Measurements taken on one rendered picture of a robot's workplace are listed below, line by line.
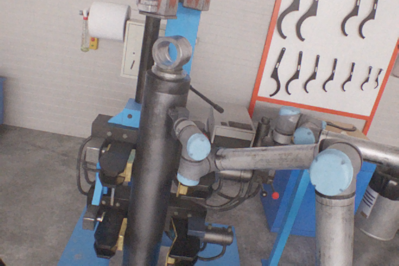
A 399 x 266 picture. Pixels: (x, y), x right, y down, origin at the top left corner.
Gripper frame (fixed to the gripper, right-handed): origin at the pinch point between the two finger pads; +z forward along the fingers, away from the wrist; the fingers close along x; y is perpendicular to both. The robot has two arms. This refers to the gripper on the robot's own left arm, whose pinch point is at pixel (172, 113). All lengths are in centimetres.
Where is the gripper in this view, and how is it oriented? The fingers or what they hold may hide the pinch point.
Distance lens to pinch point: 150.7
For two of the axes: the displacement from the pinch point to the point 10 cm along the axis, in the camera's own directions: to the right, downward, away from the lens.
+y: -9.0, -0.2, -4.3
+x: -1.9, 9.2, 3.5
